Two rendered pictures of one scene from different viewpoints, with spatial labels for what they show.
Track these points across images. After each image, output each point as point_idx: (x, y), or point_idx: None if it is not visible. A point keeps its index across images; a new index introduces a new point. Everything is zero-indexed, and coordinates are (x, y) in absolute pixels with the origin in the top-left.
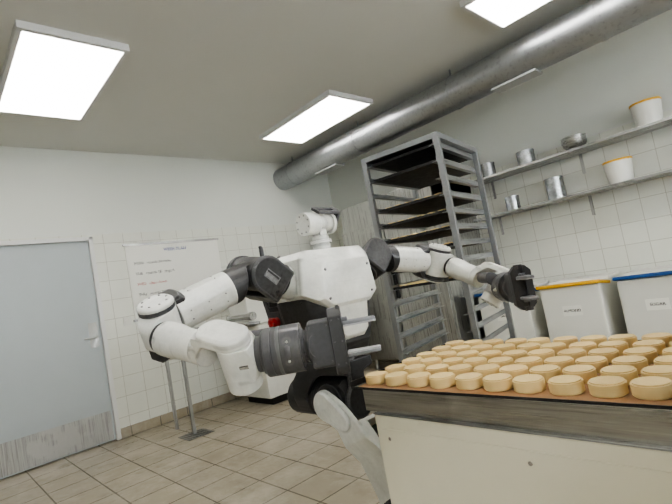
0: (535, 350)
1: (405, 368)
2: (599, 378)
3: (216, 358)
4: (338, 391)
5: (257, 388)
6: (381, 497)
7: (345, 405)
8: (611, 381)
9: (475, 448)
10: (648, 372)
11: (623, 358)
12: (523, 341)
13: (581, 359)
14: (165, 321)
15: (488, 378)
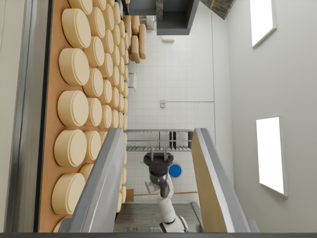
0: (107, 97)
1: (121, 183)
2: (127, 58)
3: (158, 199)
4: None
5: (145, 180)
6: None
7: None
8: (127, 54)
9: None
10: (124, 36)
11: (118, 37)
12: (81, 131)
13: (118, 61)
14: (175, 218)
15: (127, 108)
